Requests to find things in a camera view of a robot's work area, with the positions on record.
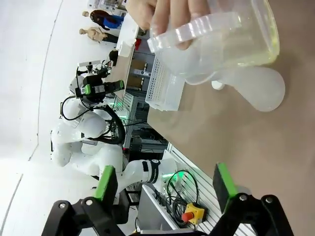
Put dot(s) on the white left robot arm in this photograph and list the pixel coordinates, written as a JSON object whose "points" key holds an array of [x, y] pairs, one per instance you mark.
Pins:
{"points": [[91, 125]]}

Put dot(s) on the white round flask cap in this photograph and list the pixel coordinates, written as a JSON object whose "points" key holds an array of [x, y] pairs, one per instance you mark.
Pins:
{"points": [[217, 85]]}

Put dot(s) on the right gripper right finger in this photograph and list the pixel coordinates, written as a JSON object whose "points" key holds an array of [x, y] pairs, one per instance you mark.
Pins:
{"points": [[225, 186]]}

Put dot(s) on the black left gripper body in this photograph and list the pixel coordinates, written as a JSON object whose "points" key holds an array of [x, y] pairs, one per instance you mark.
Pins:
{"points": [[96, 83]]}

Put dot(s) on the white perforated plastic basket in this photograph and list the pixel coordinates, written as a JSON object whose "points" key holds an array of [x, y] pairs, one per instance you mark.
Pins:
{"points": [[160, 86]]}

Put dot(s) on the person's right hand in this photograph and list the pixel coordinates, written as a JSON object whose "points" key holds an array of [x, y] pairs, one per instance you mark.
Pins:
{"points": [[160, 12]]}

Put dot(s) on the clear plastic beaker yellowish liquid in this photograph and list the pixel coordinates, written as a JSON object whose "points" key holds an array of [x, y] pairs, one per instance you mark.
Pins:
{"points": [[233, 49]]}

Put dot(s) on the translucent plastic conical flask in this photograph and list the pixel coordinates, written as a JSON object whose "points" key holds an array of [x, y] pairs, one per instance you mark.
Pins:
{"points": [[265, 91]]}

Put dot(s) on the mannequin in blue top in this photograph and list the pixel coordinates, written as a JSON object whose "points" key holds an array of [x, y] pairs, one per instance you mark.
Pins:
{"points": [[110, 22]]}

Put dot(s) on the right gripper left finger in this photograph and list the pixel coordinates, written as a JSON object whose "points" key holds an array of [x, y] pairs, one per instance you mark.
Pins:
{"points": [[105, 182]]}

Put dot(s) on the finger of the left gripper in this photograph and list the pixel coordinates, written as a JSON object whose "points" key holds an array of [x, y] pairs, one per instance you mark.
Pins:
{"points": [[114, 86]]}

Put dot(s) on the aluminium robot stand frame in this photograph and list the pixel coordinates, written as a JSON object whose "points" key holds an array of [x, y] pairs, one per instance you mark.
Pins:
{"points": [[130, 118]]}

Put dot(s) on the bare beige mannequin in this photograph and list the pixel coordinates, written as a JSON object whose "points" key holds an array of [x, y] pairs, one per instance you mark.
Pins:
{"points": [[93, 33]]}

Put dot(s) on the yellow emergency stop button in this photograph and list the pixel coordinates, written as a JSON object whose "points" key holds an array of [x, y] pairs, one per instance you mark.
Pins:
{"points": [[194, 211]]}

